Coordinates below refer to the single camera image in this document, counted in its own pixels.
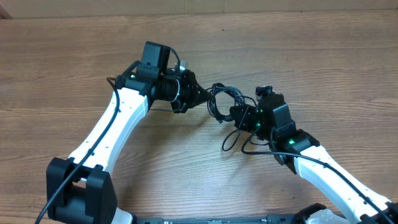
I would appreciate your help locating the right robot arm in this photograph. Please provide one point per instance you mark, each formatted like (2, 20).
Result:
(270, 120)

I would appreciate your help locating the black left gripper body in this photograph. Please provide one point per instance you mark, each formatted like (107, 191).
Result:
(187, 92)

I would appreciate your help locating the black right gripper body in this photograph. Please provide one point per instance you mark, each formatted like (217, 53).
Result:
(249, 120)

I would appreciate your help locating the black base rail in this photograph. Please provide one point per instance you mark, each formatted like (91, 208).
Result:
(316, 213)

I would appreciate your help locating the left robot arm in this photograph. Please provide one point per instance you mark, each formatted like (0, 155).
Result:
(80, 188)

